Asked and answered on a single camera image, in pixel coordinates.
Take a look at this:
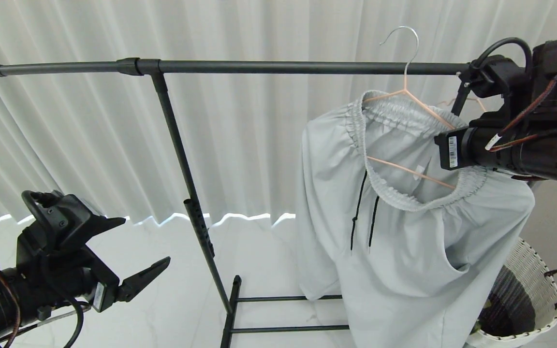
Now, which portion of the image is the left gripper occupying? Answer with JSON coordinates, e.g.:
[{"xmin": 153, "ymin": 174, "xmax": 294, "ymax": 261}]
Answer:
[{"xmin": 0, "ymin": 217, "xmax": 172, "ymax": 334}]

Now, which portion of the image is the white curtain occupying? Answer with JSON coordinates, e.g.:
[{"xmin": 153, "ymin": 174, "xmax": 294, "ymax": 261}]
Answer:
[{"xmin": 0, "ymin": 0, "xmax": 557, "ymax": 227}]

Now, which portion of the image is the pink clothes hanger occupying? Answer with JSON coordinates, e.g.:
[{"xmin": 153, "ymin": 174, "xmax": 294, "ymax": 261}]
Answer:
[
  {"xmin": 363, "ymin": 26, "xmax": 457, "ymax": 190},
  {"xmin": 437, "ymin": 97, "xmax": 487, "ymax": 113}
]

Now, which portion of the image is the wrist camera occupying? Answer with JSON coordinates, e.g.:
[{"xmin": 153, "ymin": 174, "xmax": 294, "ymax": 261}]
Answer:
[
  {"xmin": 16, "ymin": 190, "xmax": 105, "ymax": 269},
  {"xmin": 457, "ymin": 54, "xmax": 533, "ymax": 127}
]

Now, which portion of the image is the black clothes rack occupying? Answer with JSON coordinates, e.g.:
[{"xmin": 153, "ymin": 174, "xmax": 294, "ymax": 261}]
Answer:
[{"xmin": 0, "ymin": 58, "xmax": 472, "ymax": 348}]

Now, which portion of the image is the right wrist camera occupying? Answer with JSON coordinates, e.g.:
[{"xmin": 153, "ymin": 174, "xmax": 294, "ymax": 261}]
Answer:
[{"xmin": 457, "ymin": 54, "xmax": 533, "ymax": 127}]

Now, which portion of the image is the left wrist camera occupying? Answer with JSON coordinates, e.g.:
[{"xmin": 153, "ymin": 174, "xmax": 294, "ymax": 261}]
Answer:
[{"xmin": 16, "ymin": 190, "xmax": 105, "ymax": 269}]

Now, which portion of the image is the white laundry basket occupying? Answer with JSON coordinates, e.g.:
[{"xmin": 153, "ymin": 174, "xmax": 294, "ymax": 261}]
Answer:
[{"xmin": 467, "ymin": 237, "xmax": 557, "ymax": 348}]

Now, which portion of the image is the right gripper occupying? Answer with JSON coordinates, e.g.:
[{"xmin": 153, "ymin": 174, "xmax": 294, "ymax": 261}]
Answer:
[{"xmin": 435, "ymin": 125, "xmax": 557, "ymax": 187}]

